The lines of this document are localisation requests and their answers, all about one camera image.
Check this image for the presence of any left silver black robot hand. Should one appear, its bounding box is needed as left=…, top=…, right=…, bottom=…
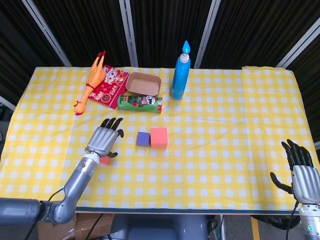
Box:
left=84, top=117, right=125, bottom=160

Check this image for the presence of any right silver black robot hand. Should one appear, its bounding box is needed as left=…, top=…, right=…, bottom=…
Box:
left=269, top=139, right=320, bottom=205

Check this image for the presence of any purple foam cube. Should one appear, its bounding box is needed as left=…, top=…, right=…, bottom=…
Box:
left=135, top=131, right=152, bottom=147

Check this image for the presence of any large orange-red foam cube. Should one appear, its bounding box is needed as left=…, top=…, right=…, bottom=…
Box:
left=150, top=127, right=169, bottom=149

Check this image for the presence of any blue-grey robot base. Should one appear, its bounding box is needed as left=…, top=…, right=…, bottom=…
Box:
left=109, top=214, right=210, bottom=240

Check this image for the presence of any yellow checkered tablecloth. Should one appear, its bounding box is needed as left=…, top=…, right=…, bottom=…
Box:
left=0, top=65, right=320, bottom=215

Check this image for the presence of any red printed snack bag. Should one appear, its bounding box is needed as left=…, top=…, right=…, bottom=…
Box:
left=88, top=64, right=130, bottom=110

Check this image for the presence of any green chips can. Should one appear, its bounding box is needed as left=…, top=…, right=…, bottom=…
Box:
left=117, top=94, right=164, bottom=113

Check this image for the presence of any yellow rubber chicken toy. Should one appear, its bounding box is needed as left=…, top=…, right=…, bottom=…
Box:
left=73, top=50, right=107, bottom=116

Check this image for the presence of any brown paper tray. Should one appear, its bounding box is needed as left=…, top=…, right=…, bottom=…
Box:
left=125, top=72, right=162, bottom=97

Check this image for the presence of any cardboard box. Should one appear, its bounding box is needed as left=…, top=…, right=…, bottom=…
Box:
left=37, top=213, right=116, bottom=240

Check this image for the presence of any blue plastic bottle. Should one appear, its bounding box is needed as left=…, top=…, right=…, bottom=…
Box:
left=170, top=40, right=192, bottom=101

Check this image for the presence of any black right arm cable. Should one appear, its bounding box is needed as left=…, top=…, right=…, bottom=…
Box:
left=287, top=202, right=300, bottom=240

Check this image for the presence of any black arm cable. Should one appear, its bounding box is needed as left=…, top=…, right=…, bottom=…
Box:
left=287, top=202, right=300, bottom=240
left=24, top=187, right=65, bottom=240

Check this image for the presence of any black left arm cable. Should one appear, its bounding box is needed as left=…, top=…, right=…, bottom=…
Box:
left=24, top=187, right=65, bottom=240

